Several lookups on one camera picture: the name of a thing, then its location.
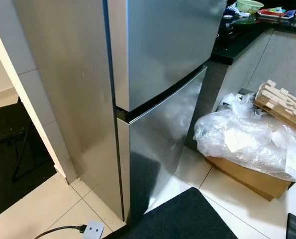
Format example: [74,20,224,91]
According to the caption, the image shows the steel fridge body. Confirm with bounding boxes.
[11,0,131,223]

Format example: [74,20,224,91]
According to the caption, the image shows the wooden slatted rack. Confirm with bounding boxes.
[253,80,296,136]

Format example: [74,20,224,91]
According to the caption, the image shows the large clear plastic sheeting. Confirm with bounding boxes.
[194,92,296,182]

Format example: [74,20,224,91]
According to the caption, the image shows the grey kitchen cabinet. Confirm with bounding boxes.
[212,27,296,118]

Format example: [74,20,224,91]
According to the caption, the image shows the brown cardboard box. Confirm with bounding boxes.
[206,155,296,202]

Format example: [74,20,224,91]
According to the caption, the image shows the black kitchen countertop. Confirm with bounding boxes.
[210,0,296,65]

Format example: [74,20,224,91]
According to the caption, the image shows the red tray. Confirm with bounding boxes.
[257,7,289,19]

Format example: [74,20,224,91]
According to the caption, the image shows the green plastic basket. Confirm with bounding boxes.
[236,0,264,14]

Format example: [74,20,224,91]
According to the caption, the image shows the steel freezer door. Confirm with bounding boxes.
[107,0,229,113]

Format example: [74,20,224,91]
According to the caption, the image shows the black folding stool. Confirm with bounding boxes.
[0,102,33,182]

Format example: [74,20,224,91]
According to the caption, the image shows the black gym floor mat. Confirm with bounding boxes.
[0,124,56,223]

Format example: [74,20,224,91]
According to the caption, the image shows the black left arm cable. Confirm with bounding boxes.
[34,225,86,239]

